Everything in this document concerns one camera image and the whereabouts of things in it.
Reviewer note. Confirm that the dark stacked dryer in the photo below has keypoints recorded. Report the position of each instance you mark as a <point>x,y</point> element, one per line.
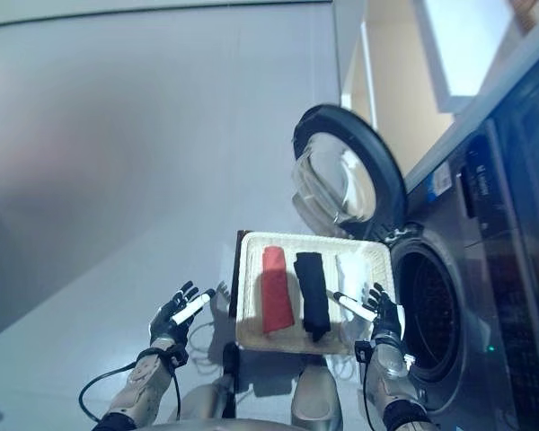
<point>530,224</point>

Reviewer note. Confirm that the white tall side panel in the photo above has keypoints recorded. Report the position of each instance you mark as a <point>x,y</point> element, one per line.
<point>480,108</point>

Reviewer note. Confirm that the white wicker basket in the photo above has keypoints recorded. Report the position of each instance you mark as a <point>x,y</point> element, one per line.
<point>251,278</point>

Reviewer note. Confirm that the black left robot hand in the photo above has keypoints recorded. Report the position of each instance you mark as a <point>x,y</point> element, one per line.
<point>168,321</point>

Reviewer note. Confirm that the silver right robot leg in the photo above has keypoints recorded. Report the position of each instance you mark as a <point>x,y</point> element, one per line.
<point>314,395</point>

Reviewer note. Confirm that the silver left robot leg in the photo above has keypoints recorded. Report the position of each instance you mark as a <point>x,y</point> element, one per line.
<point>206,397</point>

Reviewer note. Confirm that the light tan wicker basket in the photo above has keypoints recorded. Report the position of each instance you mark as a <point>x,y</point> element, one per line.
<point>527,15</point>

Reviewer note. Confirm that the grey front-load washing machine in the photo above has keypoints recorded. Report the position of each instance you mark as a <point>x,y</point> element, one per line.
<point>471,278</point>

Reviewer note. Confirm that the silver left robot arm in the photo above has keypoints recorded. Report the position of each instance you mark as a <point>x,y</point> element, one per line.
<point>139,386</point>

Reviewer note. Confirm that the white cloth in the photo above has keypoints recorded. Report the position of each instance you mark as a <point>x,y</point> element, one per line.
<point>352,274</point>

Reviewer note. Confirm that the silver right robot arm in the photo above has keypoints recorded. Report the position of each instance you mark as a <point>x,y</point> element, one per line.
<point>391,381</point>

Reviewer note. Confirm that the grey robot torso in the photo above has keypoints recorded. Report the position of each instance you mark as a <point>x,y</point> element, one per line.
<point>233,425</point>

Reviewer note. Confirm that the black cloth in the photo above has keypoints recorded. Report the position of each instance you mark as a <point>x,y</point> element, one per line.
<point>312,292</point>

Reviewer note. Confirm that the red cloth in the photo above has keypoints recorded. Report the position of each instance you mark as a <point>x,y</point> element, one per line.
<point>276,292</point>

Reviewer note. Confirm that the round glass washer door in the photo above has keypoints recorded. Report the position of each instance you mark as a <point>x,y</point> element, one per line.
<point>386,170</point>

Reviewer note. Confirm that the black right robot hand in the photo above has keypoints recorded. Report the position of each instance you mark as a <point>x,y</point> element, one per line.
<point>388,321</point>

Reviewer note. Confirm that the silver robot leg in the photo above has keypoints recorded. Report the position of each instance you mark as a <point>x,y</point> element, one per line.
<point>206,397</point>
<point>314,395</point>

